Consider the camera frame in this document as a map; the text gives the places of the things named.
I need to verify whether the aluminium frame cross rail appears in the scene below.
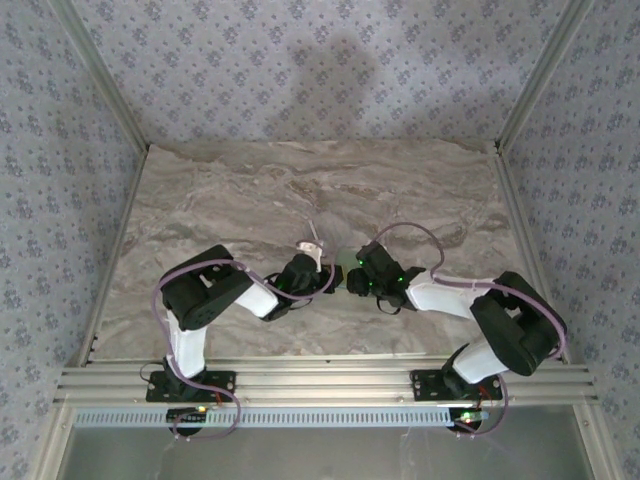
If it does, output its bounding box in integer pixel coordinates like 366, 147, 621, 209
53, 355, 599, 407

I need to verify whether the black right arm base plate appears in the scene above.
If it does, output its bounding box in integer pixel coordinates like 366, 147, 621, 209
409, 368, 504, 402

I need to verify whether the aluminium table side rail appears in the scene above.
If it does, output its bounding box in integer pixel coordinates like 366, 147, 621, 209
74, 143, 154, 369
492, 142, 574, 366

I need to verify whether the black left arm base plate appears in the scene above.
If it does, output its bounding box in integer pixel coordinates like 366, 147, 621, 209
146, 368, 237, 403

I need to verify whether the aluminium frame post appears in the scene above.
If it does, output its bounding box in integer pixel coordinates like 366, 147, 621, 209
49, 0, 151, 151
497, 0, 597, 151
572, 404, 619, 480
29, 404, 76, 480

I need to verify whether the small controller board with LED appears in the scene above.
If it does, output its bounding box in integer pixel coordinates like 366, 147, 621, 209
167, 406, 210, 422
447, 408, 490, 429

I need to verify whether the grey slotted cable duct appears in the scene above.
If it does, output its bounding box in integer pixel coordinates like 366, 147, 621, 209
73, 405, 489, 429

